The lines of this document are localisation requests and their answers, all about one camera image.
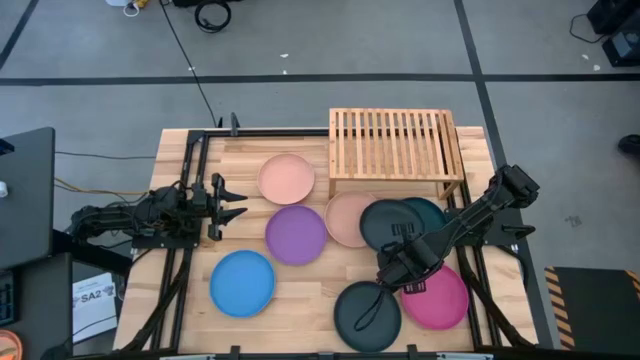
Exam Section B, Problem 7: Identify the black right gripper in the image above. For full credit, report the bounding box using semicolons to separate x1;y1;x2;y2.
377;223;445;295

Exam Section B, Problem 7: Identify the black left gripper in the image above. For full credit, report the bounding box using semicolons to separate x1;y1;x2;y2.
189;172;249;243

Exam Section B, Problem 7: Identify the teal plate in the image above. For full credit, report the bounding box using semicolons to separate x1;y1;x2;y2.
402;196;449;236

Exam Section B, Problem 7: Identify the magenta plate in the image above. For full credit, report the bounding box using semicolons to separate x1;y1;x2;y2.
399;264;470;331

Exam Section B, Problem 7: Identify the salmon pink plate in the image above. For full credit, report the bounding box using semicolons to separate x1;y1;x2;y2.
256;152;317;206
323;190;381;249

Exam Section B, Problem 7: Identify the purple plate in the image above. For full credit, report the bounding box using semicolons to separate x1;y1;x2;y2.
264;204;329;267

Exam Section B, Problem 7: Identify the blue plate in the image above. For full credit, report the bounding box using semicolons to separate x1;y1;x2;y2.
208;249;277;319

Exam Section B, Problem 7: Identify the wooden slatted shelf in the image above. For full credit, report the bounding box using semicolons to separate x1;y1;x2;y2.
328;107;466;201

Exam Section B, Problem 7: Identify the white printed paper sheet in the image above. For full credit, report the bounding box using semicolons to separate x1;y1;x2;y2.
72;272;120;345

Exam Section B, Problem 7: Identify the black hazard-striped mat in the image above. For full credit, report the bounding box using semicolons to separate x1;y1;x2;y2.
543;265;640;351

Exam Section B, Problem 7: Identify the black monitor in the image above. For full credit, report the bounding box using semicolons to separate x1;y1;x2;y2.
0;126;56;271

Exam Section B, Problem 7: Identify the black desk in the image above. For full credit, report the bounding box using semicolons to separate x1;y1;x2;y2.
0;252;75;360

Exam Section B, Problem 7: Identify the black rounded object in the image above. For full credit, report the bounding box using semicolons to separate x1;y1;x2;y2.
616;133;640;157

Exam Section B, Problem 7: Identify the orange round object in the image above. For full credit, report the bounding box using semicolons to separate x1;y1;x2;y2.
0;328;25;360

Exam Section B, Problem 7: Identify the black equipment case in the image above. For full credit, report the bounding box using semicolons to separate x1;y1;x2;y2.
585;0;640;69

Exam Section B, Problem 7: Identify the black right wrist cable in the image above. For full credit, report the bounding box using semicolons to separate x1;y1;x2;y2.
353;282;396;332

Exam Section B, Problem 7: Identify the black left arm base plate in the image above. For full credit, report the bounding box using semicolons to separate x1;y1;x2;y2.
130;209;204;250

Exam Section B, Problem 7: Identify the black aluminium table frame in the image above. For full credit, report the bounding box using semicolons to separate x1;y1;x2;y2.
119;127;539;354

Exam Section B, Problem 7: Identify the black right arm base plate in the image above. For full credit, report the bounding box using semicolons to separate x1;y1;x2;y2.
443;206;537;247

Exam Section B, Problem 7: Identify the yellow floor cable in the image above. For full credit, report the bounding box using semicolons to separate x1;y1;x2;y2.
53;177;151;197

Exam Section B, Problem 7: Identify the thin black cable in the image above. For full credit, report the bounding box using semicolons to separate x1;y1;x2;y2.
53;149;157;161

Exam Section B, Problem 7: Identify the long black floor cable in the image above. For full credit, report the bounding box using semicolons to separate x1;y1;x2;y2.
158;0;224;129

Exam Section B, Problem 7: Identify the coiled black cable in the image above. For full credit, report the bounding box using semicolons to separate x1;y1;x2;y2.
193;0;233;35

